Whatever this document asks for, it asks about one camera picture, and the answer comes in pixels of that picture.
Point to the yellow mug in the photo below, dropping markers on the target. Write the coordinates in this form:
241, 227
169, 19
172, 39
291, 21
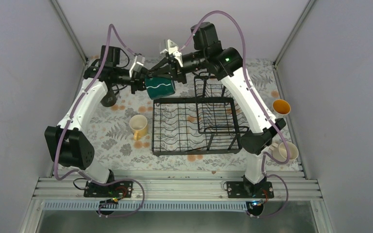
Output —
139, 126

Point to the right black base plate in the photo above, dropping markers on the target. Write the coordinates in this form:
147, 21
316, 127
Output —
242, 190

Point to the white mug orange interior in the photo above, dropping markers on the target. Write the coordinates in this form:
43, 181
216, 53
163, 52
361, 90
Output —
281, 108

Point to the aluminium frame post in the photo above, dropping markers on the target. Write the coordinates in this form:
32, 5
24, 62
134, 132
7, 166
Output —
67, 26
301, 19

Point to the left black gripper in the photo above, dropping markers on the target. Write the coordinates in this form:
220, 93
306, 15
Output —
138, 79

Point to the black mug white rim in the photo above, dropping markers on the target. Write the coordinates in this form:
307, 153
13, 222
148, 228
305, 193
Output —
109, 99

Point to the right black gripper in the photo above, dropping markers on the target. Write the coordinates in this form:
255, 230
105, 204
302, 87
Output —
176, 72

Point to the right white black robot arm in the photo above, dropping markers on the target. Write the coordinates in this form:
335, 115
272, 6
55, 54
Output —
227, 66

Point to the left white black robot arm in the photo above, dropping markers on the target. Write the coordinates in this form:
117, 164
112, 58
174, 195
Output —
69, 148

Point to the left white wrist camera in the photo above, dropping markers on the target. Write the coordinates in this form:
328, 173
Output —
137, 65

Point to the left aluminium frame post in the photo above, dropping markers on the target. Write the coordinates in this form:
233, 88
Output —
67, 26

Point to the grey slotted cable duct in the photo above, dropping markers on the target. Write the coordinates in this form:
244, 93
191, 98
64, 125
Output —
148, 205

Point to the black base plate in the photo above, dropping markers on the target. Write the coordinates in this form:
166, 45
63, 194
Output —
121, 189
242, 190

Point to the right aluminium frame post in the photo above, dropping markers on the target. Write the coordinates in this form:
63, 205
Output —
301, 19

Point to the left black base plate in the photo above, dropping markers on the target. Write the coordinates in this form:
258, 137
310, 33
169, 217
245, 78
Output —
121, 189

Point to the dark green mug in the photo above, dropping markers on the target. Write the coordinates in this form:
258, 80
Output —
159, 87

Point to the beige cream mug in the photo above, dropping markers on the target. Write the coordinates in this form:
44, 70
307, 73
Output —
279, 151

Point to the black wire dish rack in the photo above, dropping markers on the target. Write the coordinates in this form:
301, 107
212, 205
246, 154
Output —
209, 122

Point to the aluminium mounting rail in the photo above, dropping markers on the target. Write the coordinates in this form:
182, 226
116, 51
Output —
180, 189

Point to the floral patterned tablecloth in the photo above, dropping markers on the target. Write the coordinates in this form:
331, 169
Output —
112, 138

